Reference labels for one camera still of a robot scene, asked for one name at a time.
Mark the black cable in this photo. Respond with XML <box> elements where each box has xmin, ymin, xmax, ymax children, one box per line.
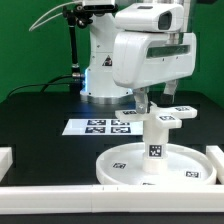
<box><xmin>6</xmin><ymin>73</ymin><xmax>85</xmax><ymax>98</ymax></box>

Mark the white marker tag sheet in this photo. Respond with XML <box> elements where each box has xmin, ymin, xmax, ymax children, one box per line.
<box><xmin>63</xmin><ymin>119</ymin><xmax>143</xmax><ymax>136</ymax></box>

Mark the white cross-shaped table base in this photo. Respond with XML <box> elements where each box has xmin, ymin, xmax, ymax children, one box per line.
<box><xmin>115</xmin><ymin>104</ymin><xmax>197</xmax><ymax>129</ymax></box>

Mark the white cable pair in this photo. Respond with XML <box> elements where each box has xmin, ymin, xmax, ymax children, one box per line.
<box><xmin>28</xmin><ymin>0</ymin><xmax>84</xmax><ymax>32</ymax></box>

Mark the white round table top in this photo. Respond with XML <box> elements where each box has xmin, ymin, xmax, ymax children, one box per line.
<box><xmin>96</xmin><ymin>142</ymin><xmax>217</xmax><ymax>185</ymax></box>

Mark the white left fence block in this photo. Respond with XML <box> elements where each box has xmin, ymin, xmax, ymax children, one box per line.
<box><xmin>0</xmin><ymin>147</ymin><xmax>13</xmax><ymax>182</ymax></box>

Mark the white right fence block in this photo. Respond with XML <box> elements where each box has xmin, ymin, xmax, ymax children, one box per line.
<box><xmin>206</xmin><ymin>145</ymin><xmax>224</xmax><ymax>185</ymax></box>

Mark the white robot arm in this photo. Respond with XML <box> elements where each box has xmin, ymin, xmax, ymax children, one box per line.
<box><xmin>81</xmin><ymin>0</ymin><xmax>196</xmax><ymax>113</ymax></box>

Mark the white front fence bar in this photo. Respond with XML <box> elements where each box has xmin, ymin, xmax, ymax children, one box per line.
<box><xmin>0</xmin><ymin>185</ymin><xmax>224</xmax><ymax>214</ymax></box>

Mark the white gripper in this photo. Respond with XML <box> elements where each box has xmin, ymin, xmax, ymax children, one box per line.
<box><xmin>112</xmin><ymin>32</ymin><xmax>196</xmax><ymax>114</ymax></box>

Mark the white fence block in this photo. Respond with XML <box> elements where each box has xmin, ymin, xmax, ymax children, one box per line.
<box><xmin>206</xmin><ymin>145</ymin><xmax>224</xmax><ymax>185</ymax></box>
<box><xmin>0</xmin><ymin>147</ymin><xmax>13</xmax><ymax>182</ymax></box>

